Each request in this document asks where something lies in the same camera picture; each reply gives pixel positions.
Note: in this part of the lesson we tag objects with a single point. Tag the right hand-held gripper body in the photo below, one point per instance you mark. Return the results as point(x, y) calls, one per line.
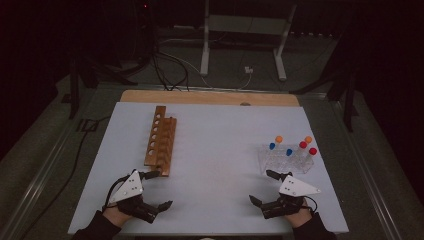
point(293, 188)

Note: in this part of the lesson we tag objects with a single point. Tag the black stand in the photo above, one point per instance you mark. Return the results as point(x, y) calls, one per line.
point(74, 90)
point(348, 100)

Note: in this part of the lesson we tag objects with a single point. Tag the blue-capped test tube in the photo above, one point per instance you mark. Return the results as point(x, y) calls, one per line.
point(289, 152)
point(272, 146)

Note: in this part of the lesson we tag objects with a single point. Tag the white table mat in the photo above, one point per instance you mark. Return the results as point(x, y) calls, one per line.
point(216, 150)

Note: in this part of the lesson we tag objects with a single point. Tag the orange-capped test tube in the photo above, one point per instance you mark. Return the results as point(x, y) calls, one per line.
point(279, 139)
point(308, 139)

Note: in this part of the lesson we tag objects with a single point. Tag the grey metal rail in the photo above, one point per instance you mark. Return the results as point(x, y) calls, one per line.
point(40, 181)
point(376, 200)

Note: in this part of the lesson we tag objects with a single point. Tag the black floor bracket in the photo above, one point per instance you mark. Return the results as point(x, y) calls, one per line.
point(87, 125)

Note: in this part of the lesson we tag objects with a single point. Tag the person's right hand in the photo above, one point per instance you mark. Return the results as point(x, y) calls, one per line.
point(300, 216)

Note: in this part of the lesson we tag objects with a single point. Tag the wooden test tube rack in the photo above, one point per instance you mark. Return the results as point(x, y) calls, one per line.
point(161, 143)

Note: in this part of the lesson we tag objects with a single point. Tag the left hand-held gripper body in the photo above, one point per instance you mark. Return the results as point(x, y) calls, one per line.
point(128, 190)

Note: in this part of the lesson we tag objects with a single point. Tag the red-capped test tube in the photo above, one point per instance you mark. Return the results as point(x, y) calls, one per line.
point(312, 151)
point(302, 144)

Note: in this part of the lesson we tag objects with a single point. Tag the white metal stand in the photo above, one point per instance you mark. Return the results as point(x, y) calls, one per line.
point(205, 50)

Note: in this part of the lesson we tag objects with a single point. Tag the person's left hand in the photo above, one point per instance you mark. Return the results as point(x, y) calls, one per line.
point(116, 216)

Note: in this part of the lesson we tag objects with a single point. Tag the clear plastic test tube rack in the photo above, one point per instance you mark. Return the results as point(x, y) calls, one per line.
point(283, 163)

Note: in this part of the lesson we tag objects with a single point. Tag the white plug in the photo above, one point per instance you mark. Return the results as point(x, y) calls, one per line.
point(248, 70)

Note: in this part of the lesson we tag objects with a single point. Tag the black power strip red light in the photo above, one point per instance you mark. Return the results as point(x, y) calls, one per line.
point(145, 13)

